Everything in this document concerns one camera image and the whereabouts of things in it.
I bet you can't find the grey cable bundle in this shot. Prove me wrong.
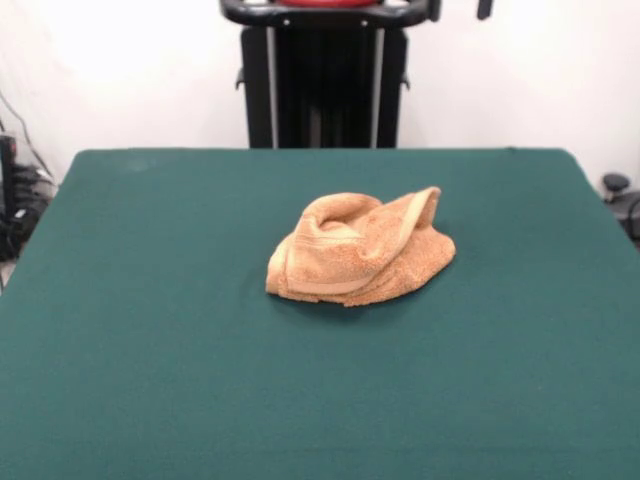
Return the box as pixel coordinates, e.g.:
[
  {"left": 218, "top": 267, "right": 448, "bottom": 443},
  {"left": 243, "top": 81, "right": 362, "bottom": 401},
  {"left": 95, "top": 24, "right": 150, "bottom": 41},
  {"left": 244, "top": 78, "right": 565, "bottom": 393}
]
[{"left": 0, "top": 89, "right": 57, "bottom": 194}]

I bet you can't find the dark green table cloth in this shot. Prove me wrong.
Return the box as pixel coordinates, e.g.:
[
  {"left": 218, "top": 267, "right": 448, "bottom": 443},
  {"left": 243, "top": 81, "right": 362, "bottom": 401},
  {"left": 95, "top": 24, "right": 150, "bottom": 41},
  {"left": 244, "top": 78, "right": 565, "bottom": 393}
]
[{"left": 0, "top": 147, "right": 640, "bottom": 480}]

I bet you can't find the orange terry towel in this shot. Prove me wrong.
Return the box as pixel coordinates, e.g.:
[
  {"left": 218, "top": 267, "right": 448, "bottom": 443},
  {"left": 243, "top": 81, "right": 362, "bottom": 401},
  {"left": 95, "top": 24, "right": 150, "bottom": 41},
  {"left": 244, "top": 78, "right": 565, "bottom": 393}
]
[{"left": 264, "top": 186, "right": 457, "bottom": 307}]

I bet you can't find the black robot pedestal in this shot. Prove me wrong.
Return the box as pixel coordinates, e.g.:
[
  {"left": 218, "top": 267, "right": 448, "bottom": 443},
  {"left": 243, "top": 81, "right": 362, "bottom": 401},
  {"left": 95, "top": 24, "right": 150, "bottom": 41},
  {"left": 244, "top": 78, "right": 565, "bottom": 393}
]
[{"left": 235, "top": 19, "right": 411, "bottom": 149}]

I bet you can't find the black electronics box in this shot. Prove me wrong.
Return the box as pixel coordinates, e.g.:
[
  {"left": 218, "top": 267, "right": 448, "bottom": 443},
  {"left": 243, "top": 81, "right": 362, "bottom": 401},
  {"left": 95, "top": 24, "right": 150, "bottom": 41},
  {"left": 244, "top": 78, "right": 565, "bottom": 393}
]
[{"left": 0, "top": 133, "right": 31, "bottom": 262}]

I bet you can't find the black pedestal handle bar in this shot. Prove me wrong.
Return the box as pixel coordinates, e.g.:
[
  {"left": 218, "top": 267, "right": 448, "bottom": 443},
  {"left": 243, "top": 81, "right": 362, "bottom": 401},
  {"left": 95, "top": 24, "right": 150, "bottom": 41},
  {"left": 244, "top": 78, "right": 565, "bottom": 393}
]
[{"left": 218, "top": 0, "right": 431, "bottom": 26}]

